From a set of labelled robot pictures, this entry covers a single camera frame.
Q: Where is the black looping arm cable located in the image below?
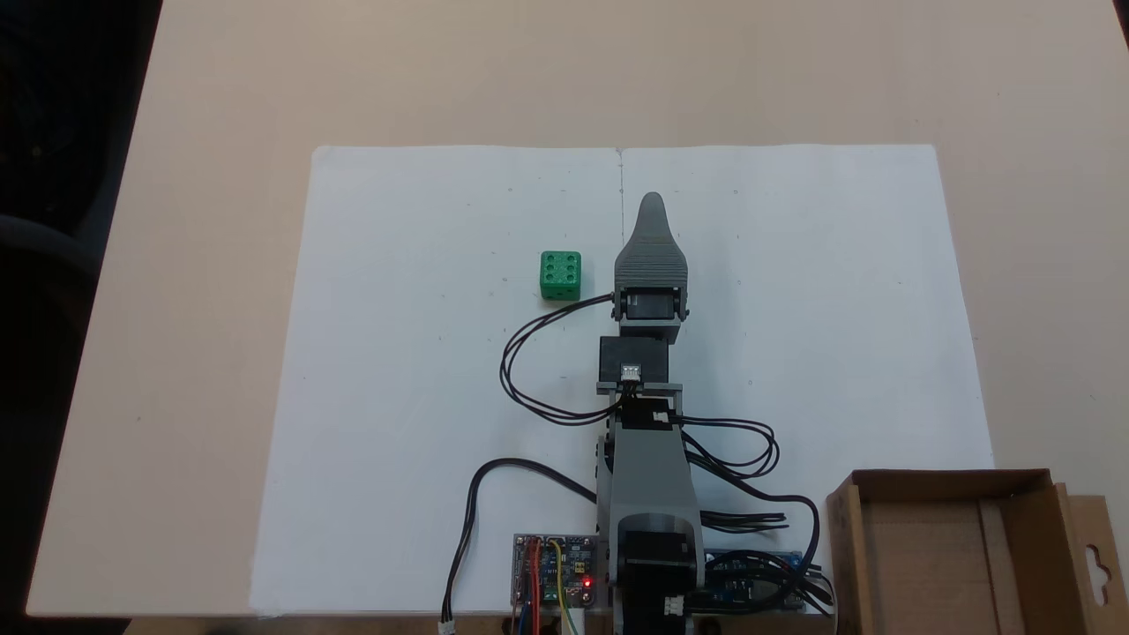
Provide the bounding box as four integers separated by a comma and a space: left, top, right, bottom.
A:
675, 415, 782, 482

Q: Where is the green die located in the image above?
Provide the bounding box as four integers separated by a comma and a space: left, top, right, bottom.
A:
538, 250, 583, 302

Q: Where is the blue circuit board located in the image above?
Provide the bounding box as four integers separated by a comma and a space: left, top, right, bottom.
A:
703, 549, 808, 612

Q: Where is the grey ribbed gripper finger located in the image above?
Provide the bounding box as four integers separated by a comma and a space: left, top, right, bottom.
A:
614, 191, 690, 292

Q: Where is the white paper sheet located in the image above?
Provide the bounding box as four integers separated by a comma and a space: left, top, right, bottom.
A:
617, 144, 996, 616
250, 146, 624, 616

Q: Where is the black cable with white plug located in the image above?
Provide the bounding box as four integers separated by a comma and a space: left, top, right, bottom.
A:
438, 458, 602, 635

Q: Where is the black looping gripper cable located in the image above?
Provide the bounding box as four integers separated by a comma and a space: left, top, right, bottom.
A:
499, 294, 638, 428

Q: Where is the long black arm cable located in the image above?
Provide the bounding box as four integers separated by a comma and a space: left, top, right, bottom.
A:
684, 441, 837, 613

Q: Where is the circuit board with coloured wires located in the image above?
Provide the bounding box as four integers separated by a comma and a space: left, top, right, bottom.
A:
512, 533, 611, 611

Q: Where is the brown cardboard box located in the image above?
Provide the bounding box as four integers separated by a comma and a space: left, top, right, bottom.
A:
825, 468, 1129, 635

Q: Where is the yellow wire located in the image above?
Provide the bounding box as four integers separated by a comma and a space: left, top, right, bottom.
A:
549, 540, 583, 635

